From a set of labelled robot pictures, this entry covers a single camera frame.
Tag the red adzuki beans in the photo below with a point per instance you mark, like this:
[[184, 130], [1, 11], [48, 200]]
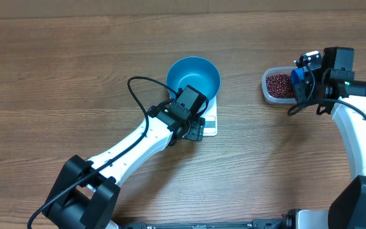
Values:
[[279, 86]]

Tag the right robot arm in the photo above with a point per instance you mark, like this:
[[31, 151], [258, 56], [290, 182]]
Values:
[[327, 80]]

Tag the clear plastic food container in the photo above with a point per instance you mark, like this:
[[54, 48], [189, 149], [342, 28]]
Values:
[[267, 96]]

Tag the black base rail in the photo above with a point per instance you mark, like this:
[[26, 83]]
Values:
[[254, 224]]

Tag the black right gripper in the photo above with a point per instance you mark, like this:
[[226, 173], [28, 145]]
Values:
[[305, 100]]

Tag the blue metal bowl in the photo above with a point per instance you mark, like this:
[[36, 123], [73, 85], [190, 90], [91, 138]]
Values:
[[197, 72]]

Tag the blue plastic measuring scoop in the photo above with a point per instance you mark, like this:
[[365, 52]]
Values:
[[297, 78]]

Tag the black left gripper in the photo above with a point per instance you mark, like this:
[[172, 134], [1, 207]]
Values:
[[197, 128]]

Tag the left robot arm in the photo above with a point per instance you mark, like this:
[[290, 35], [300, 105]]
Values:
[[86, 191]]

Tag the white digital kitchen scale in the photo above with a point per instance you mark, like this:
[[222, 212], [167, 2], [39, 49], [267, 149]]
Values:
[[211, 121]]

